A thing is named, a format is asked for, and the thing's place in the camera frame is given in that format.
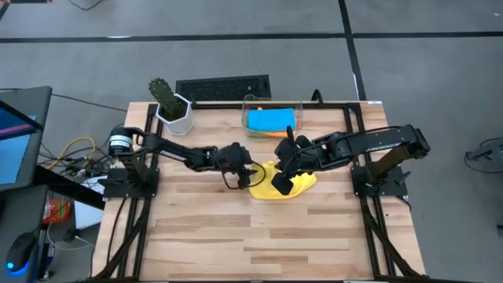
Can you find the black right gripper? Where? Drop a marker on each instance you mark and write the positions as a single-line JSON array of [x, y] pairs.
[[302, 157]]

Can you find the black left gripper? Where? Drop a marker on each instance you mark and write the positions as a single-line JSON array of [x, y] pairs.
[[233, 157]]

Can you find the yellow microfiber towel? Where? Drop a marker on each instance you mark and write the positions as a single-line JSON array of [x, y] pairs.
[[263, 190]]

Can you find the green microfiber towel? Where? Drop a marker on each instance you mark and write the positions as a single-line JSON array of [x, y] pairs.
[[251, 133]]

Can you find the orange microfiber towel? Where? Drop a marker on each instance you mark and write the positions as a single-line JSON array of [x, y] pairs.
[[279, 134]]

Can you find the blue microfiber towel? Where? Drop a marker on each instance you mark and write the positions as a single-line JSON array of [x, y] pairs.
[[271, 120]]

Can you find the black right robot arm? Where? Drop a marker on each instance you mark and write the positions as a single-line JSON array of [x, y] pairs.
[[373, 141]]

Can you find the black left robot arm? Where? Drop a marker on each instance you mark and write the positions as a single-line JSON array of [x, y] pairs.
[[173, 149]]

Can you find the clear plastic bin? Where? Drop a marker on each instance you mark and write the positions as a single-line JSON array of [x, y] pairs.
[[273, 101]]

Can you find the white plant pot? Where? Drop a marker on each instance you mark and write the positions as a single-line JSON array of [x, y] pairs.
[[181, 126]]

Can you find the black keyboard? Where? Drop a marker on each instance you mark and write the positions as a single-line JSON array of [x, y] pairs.
[[224, 88]]

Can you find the tall green cactus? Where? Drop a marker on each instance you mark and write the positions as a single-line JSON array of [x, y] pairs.
[[163, 96]]

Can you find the white box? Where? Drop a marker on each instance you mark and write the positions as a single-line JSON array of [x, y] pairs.
[[88, 214]]

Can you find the orange snack packet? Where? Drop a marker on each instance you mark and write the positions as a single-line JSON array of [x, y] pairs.
[[57, 211]]

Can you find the dark monitor blue screen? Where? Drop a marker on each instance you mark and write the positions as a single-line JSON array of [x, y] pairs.
[[15, 157]]

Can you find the dark grey desk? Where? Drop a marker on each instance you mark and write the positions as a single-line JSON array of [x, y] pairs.
[[15, 212]]

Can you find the black computer mouse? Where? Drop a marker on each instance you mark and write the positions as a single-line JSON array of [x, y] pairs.
[[19, 251]]

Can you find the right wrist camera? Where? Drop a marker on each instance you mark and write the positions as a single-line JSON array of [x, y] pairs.
[[283, 149]]

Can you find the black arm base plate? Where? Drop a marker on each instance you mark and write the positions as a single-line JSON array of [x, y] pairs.
[[393, 190], [118, 189]]

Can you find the black diagonal frame brace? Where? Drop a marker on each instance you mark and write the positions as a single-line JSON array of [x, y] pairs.
[[389, 251], [122, 247]]

